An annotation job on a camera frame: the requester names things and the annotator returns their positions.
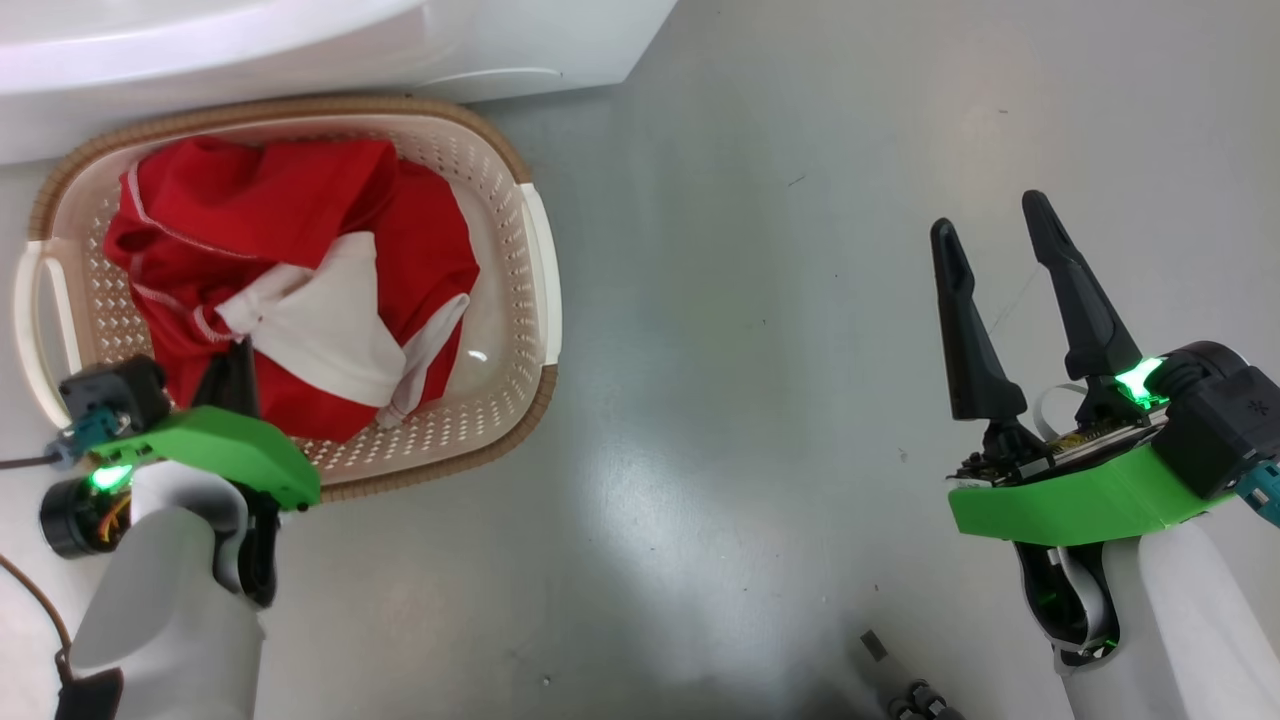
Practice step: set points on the round filter cover panel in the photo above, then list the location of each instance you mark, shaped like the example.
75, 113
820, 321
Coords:
500, 74

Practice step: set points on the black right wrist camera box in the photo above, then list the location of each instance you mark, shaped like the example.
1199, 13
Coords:
1230, 420

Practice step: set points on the dark grey robot base part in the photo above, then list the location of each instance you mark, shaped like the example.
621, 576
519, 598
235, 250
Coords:
905, 690

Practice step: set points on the teal left camera connector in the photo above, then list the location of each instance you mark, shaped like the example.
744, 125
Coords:
90, 435

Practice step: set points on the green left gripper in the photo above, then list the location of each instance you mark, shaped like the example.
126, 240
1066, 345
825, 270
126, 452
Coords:
220, 445

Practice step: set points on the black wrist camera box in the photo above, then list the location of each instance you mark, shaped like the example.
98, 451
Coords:
1230, 420
115, 390

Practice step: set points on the cream perforated basket brown rim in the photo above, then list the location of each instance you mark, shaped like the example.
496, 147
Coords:
505, 260

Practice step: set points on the red and white garment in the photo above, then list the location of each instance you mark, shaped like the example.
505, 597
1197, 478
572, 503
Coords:
250, 220

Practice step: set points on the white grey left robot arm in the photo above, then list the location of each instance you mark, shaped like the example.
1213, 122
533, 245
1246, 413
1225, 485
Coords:
160, 600

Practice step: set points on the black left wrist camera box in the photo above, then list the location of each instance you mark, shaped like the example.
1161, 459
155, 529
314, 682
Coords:
115, 390

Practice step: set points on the white front-load washing machine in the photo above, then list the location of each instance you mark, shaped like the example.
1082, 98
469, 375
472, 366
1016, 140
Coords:
300, 50

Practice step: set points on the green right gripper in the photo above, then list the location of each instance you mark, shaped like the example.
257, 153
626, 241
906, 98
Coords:
1080, 500

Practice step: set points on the teal right camera connector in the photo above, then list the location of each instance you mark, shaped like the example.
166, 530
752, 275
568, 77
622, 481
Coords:
1262, 495

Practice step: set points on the teal camera connector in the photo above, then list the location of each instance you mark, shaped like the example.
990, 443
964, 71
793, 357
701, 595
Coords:
1262, 495
90, 435

